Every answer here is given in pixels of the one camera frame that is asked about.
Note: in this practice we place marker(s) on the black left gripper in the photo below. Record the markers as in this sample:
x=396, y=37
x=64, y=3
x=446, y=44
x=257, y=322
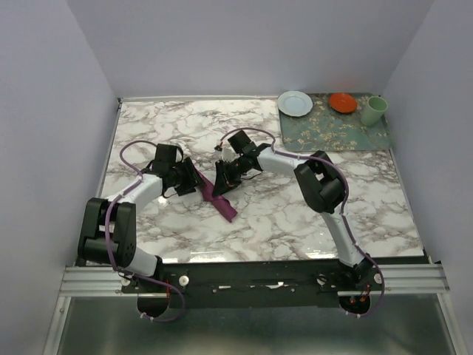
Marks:
x=192, y=177

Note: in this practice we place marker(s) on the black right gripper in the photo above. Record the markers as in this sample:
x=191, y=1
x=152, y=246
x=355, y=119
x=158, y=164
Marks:
x=224, y=181

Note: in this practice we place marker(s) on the purple cloth napkin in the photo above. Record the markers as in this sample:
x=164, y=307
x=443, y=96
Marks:
x=222, y=205

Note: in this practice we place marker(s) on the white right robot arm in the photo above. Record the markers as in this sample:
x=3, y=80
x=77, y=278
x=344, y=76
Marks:
x=323, y=186

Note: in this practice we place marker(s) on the light blue plate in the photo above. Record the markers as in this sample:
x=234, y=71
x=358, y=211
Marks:
x=294, y=103

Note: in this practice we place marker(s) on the floral green tray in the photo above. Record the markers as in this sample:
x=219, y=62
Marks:
x=325, y=129

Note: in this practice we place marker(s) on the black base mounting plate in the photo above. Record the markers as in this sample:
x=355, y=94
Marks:
x=293, y=283

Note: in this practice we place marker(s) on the orange bowl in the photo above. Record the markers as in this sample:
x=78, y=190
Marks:
x=343, y=103

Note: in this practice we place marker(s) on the green cup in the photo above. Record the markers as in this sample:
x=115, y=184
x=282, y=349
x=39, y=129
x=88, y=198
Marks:
x=375, y=107

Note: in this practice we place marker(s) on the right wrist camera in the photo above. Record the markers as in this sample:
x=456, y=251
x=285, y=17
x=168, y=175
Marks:
x=224, y=153

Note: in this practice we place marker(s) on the aluminium frame rail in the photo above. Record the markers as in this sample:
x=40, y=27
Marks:
x=104, y=282

